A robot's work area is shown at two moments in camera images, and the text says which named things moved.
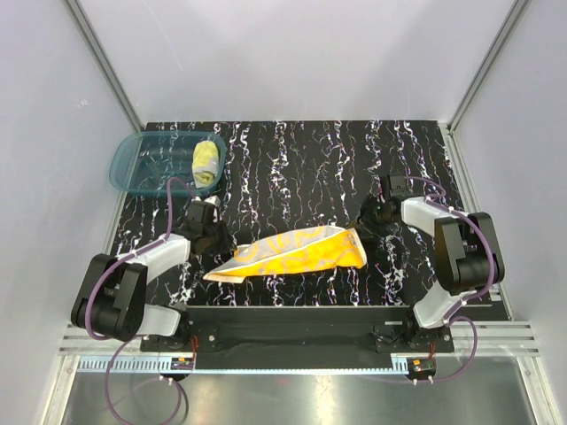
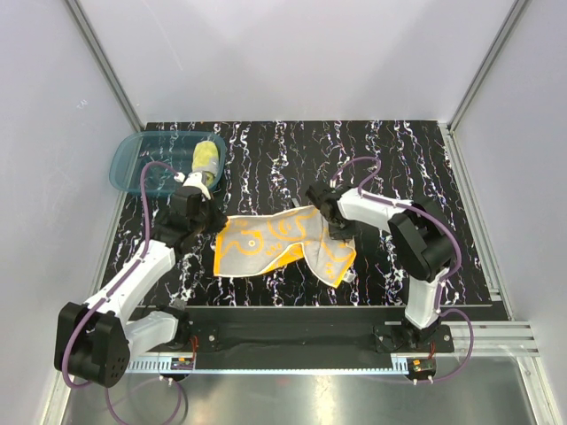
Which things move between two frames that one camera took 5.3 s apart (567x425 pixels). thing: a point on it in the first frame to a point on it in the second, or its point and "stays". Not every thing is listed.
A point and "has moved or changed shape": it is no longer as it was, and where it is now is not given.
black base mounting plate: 304,332 stays
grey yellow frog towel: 205,163 stays
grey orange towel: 318,248 has moved or changed shape
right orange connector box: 422,367 stays
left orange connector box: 180,363 stays
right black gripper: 364,218 to 342,235
